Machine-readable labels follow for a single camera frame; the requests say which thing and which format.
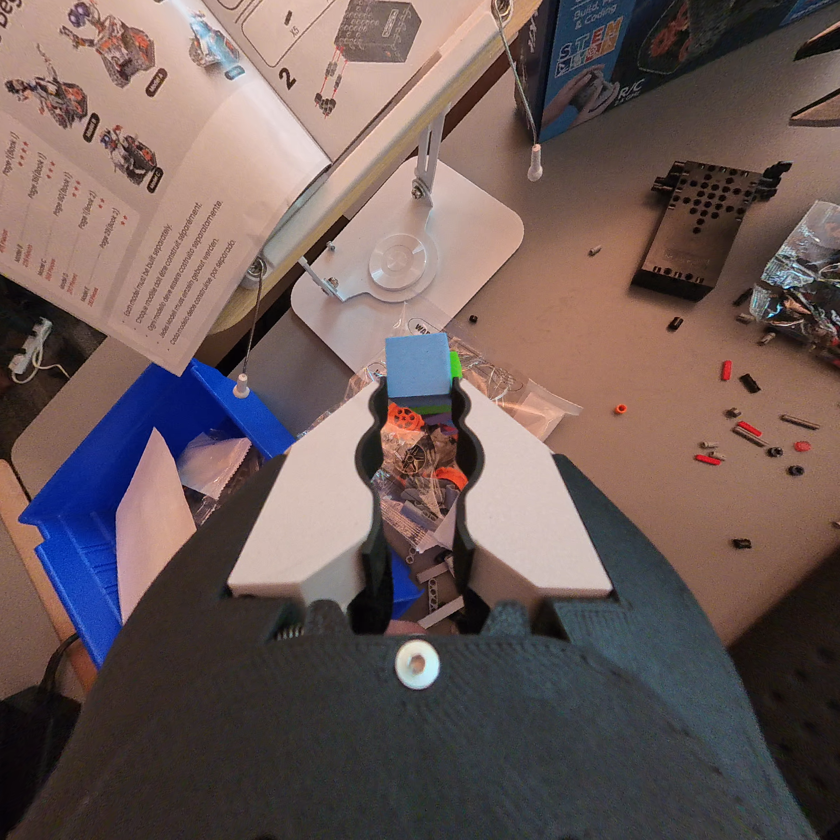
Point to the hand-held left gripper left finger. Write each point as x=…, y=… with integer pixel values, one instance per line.
x=302, y=518

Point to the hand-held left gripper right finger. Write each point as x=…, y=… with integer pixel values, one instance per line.
x=531, y=525

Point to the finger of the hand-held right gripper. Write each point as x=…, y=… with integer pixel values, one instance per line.
x=823, y=44
x=820, y=109

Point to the purple foam cube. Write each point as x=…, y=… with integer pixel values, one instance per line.
x=446, y=430

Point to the green foam cube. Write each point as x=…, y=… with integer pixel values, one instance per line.
x=436, y=405

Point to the blue foam cube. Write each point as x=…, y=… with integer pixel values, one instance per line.
x=418, y=364

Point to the clear bag of grey parts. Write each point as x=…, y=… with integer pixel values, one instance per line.
x=216, y=459

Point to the grey building beam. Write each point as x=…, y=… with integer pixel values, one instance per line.
x=433, y=573
x=441, y=613

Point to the clear printed plastic bag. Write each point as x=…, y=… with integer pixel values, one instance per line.
x=541, y=410

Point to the blue plastic bin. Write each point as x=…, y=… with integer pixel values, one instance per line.
x=216, y=407

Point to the clear bag of building parts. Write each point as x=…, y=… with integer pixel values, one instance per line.
x=807, y=275

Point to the black perforated building plate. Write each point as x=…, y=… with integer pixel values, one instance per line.
x=689, y=249

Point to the blue toy robot box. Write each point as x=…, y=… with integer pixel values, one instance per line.
x=590, y=39

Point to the grey axle rod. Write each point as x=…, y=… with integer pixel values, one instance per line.
x=748, y=438
x=800, y=422

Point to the black short beam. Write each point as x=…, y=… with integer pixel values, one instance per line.
x=750, y=383

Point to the white book stand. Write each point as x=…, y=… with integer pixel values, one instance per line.
x=472, y=216

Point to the white power strip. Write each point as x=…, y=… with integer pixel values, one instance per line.
x=29, y=351

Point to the white instruction booklet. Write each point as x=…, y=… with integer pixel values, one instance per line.
x=164, y=164

